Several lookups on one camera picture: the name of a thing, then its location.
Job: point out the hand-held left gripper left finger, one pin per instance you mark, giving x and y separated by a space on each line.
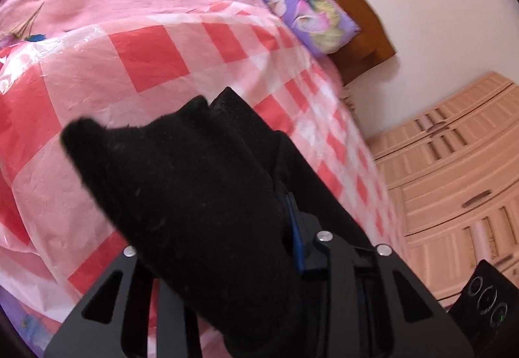
101 301

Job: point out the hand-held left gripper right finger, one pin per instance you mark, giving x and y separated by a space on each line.
296 236

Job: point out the black pants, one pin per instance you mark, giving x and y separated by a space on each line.
182 200

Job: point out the lilac floral bedsheet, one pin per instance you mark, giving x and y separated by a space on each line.
24 325

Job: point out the light wooden wardrobe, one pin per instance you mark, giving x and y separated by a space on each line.
454 163

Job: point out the wooden bed headboard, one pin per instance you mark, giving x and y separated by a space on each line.
365 33

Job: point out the purple floral pillow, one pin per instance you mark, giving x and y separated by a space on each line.
308 9

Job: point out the pink checkered plastic sheet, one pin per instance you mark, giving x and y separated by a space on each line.
142 58

